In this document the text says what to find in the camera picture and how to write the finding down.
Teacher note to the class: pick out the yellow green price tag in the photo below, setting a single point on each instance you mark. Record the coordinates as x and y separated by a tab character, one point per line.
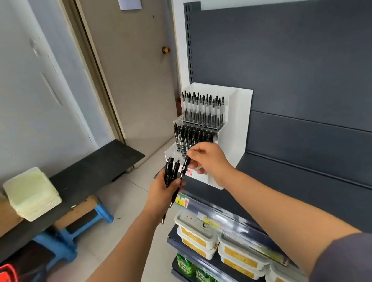
181	201

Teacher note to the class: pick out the person's right forearm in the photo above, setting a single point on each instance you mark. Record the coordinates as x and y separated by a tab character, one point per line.
286	218

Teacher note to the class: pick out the white slotted shelf upright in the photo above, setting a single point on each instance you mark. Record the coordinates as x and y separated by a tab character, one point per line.
192	41

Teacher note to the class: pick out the brown door frame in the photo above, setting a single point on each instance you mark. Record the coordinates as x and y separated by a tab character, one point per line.
93	72

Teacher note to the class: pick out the clear-barrel pen group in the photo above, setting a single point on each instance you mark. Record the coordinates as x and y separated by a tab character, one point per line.
202	109

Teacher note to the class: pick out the brass door knob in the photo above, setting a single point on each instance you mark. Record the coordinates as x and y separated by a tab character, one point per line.
166	49

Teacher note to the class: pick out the white tiered pen holder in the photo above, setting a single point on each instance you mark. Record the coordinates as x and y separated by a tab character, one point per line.
238	121

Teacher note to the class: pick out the grey right sleeve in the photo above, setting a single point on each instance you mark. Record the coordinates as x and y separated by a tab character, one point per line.
365	260

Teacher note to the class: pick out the black rubber-grip pen group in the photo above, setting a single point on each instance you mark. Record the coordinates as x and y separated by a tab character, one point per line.
189	137

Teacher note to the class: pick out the blue plastic object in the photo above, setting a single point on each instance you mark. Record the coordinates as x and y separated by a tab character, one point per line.
65	239

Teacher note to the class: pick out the person's right hand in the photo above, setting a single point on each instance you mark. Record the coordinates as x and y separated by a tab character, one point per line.
214	161

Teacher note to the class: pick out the person's left forearm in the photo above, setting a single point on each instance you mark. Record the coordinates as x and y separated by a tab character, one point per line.
123	258

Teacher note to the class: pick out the dark grey shelf unit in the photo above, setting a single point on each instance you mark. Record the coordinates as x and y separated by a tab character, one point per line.
299	61

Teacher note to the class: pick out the beige door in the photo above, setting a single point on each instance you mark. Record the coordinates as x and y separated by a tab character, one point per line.
136	84

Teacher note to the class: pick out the person's left hand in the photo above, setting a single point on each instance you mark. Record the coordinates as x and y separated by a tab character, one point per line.
161	196

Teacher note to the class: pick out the pale paper sheet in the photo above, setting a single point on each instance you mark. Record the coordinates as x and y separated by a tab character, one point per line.
33	193

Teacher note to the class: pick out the row of green packets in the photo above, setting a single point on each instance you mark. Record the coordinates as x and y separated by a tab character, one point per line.
186	265

